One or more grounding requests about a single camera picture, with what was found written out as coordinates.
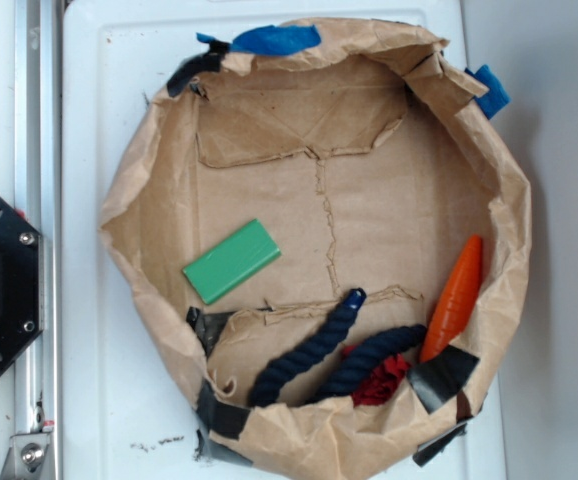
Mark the aluminium extrusion rail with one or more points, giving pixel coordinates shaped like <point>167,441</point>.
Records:
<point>37,193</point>

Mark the brown paper bag bin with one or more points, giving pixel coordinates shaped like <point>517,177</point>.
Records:
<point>370,164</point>

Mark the blue tape strip right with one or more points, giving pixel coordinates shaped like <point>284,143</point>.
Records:
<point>497,98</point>

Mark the metal corner bracket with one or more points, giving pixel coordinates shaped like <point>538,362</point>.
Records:
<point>29,457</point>

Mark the blue tape strip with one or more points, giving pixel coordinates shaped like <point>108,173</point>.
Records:
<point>269,40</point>
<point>497,98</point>

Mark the white plastic tray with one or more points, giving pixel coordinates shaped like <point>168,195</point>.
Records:
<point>122,415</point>

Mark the red fabric piece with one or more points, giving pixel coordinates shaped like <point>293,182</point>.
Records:
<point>375,387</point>

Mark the orange toy carrot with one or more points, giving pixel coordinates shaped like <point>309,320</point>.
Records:
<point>456,302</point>

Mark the green rectangular block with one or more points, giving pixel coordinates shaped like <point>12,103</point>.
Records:
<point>231,262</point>

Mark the dark blue rope toy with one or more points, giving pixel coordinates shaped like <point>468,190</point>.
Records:
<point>313,350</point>

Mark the blue tape strip top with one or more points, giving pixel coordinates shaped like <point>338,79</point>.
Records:
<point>269,40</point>

